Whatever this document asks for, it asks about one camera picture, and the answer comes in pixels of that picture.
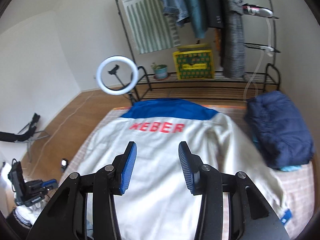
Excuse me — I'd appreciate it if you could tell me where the teal green shirt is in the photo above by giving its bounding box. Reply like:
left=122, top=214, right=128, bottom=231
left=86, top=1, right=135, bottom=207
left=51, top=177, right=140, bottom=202
left=184, top=0, right=208, bottom=39

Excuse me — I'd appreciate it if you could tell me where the yellow green crate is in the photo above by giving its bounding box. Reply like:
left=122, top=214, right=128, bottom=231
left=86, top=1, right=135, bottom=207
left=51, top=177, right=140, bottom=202
left=172, top=43, right=215, bottom=80

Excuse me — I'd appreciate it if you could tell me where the folded navy puffer jacket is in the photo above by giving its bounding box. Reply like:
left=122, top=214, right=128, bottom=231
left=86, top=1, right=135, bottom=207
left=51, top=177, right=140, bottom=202
left=245, top=90, right=315, bottom=170

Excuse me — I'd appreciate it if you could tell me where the white blue KEBER jacket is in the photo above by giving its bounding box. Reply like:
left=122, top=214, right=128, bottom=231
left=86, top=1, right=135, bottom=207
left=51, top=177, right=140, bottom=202
left=77, top=99, right=292, bottom=239

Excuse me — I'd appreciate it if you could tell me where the small potted plant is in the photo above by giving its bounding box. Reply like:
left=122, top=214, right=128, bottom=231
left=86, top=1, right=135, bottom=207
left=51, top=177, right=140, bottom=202
left=151, top=63, right=168, bottom=80

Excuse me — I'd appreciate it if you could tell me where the white power cable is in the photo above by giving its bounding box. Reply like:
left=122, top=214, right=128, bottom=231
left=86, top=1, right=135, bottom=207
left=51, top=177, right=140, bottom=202
left=30, top=90, right=96, bottom=178

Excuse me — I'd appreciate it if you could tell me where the white garment steamer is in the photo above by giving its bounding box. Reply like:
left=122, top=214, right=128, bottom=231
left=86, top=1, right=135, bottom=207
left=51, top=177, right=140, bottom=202
left=242, top=4, right=273, bottom=18

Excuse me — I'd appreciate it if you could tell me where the white ring light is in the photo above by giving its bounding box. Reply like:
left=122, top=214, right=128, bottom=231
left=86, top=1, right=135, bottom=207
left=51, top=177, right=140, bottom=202
left=96, top=56, right=139, bottom=96

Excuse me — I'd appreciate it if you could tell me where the grey plaid coat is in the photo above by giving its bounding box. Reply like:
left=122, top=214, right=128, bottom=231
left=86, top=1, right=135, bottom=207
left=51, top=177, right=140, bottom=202
left=221, top=0, right=246, bottom=79

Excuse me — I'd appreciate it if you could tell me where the black metal clothes rack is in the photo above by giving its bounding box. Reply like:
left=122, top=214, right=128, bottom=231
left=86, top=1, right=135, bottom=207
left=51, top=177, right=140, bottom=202
left=127, top=16, right=281, bottom=103

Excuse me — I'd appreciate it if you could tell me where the green striped white cloth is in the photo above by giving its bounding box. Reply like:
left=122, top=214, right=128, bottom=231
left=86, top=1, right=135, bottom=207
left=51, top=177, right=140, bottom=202
left=122, top=0, right=181, bottom=54

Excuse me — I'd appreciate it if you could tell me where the black blazer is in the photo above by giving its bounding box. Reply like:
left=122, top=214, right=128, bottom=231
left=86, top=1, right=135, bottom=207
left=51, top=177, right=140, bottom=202
left=204, top=0, right=223, bottom=29

